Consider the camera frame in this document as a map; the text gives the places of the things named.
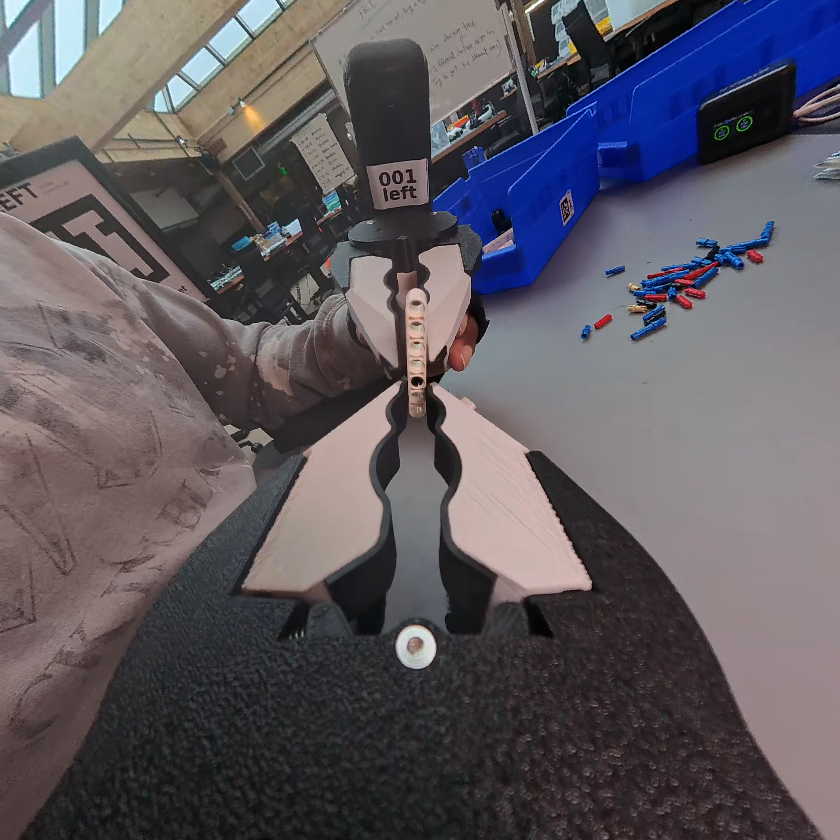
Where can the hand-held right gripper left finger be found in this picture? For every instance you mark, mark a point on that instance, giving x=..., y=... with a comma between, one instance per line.
x=315, y=525

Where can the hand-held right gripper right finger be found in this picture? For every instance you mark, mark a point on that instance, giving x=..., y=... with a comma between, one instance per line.
x=512, y=525

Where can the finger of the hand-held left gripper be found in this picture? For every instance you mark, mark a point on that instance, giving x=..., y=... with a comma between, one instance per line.
x=371, y=295
x=449, y=295

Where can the white brick beam with holes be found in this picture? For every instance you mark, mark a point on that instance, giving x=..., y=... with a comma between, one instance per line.
x=417, y=354

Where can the pile of small brick pins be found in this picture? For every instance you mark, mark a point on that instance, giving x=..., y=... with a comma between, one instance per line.
x=682, y=275

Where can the person's left forearm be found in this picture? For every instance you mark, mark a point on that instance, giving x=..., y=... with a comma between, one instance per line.
x=275, y=367

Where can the grey desk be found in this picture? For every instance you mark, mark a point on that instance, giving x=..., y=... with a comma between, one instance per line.
x=656, y=459

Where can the person's left hand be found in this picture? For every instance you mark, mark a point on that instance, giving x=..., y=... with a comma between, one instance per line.
x=463, y=348

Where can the whiteboard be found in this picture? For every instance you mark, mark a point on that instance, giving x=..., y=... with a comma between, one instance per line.
x=459, y=52

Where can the paper flip chart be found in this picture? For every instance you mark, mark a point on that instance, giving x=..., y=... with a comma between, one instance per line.
x=321, y=154

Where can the open blue plastic bin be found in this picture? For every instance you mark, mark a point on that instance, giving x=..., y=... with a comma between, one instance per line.
x=551, y=184

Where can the person's torso in grey sweatshirt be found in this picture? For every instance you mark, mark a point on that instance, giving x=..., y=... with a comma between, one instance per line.
x=98, y=459

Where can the long blue plastic bin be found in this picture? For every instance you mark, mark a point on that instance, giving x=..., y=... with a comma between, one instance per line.
x=656, y=111

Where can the black framed marker board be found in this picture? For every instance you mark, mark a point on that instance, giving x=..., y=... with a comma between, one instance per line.
x=79, y=210

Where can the black power bank with display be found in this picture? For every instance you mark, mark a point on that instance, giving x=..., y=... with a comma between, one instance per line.
x=748, y=92

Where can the stack of paper booklets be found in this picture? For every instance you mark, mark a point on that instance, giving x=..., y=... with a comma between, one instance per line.
x=830, y=167

